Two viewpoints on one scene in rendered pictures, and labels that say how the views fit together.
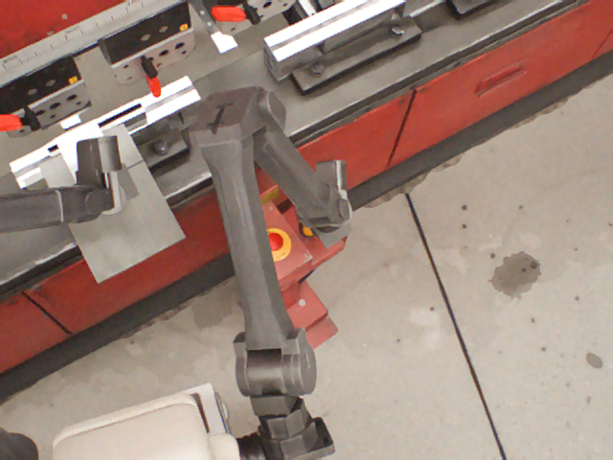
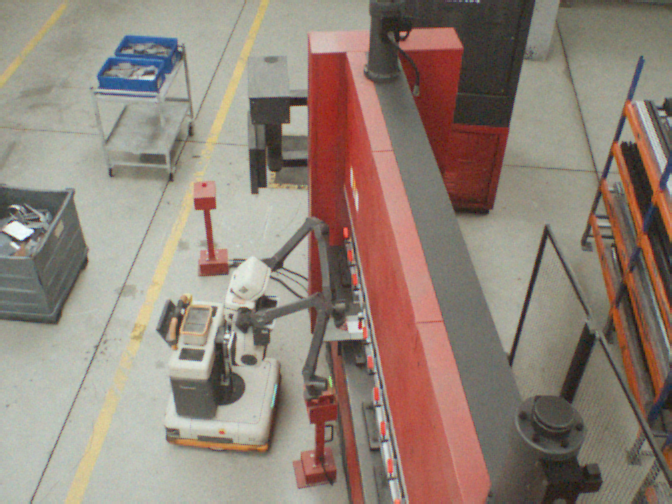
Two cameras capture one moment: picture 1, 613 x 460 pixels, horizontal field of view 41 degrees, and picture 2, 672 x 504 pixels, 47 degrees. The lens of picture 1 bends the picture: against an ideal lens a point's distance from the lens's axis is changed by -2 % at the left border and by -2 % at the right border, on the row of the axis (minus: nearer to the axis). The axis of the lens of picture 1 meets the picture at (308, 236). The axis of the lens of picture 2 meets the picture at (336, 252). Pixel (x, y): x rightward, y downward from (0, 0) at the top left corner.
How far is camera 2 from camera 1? 348 cm
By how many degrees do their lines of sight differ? 58
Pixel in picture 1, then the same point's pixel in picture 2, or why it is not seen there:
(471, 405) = not seen: outside the picture
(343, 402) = (267, 477)
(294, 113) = (356, 399)
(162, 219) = (328, 337)
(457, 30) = (369, 466)
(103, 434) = (263, 272)
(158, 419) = (261, 281)
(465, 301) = not seen: outside the picture
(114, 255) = not seen: hidden behind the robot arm
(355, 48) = (372, 423)
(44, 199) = (328, 280)
